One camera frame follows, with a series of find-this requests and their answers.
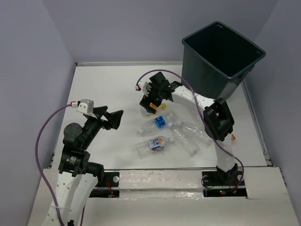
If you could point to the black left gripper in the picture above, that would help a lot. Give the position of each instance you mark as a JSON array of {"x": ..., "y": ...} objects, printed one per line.
[{"x": 114, "y": 118}]

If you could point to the clear crushed bottle centre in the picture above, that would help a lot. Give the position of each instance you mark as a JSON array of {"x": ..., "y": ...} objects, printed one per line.
[{"x": 189, "y": 146}]

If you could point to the orange liquid bottle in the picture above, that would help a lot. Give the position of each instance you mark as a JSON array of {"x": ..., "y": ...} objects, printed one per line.
[{"x": 233, "y": 137}]

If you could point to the small bottle yellow cap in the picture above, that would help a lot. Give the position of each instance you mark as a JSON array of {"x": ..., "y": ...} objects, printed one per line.
[{"x": 146, "y": 114}]

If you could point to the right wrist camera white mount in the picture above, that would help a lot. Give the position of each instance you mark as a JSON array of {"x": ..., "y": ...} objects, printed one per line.
[{"x": 142, "y": 86}]

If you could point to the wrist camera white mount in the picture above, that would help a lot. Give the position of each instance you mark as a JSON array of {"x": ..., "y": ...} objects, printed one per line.
[
  {"x": 142, "y": 86},
  {"x": 84, "y": 106}
]

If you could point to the dark green plastic bin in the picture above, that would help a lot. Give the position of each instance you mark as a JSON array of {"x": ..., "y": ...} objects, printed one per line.
[{"x": 216, "y": 59}]

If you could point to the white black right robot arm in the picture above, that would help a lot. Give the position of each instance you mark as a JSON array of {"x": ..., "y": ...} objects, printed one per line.
[{"x": 214, "y": 114}]

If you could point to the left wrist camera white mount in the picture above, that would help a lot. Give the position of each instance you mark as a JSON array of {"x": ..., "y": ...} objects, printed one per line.
[{"x": 84, "y": 106}]

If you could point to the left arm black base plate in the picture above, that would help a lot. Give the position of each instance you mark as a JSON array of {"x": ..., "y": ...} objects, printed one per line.
[{"x": 108, "y": 187}]

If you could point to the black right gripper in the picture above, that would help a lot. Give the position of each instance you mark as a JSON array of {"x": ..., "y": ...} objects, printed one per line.
[{"x": 146, "y": 101}]

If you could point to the clear bottle white cap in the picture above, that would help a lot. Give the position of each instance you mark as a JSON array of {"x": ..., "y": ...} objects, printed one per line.
[{"x": 196, "y": 133}]

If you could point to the crushed bottle blue label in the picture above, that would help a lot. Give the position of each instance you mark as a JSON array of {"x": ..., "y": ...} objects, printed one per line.
[{"x": 152, "y": 126}]

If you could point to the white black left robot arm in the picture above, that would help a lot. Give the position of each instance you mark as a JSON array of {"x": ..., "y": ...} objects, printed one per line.
[{"x": 77, "y": 176}]

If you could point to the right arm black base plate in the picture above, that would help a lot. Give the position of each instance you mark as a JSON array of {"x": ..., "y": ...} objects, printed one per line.
[{"x": 215, "y": 188}]

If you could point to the clear bottle orange blue label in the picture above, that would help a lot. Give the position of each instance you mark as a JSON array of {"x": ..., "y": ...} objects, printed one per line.
[{"x": 152, "y": 146}]

